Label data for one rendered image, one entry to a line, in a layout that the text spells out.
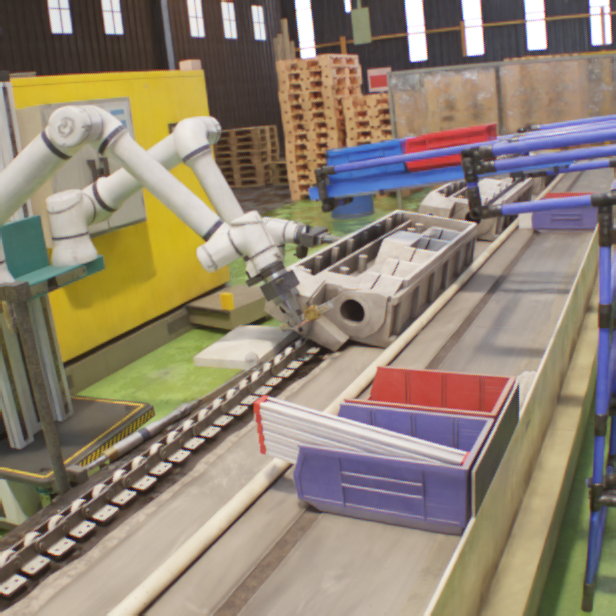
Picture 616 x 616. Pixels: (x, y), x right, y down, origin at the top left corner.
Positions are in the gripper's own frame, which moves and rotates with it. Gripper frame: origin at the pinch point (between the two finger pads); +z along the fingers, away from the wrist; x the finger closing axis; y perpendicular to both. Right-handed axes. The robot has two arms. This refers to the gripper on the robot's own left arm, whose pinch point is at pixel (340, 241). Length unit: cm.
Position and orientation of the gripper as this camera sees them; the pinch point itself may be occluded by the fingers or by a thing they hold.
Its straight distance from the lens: 256.8
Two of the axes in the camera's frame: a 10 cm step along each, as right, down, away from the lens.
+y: 0.4, -9.4, -3.4
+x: 4.6, -2.8, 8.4
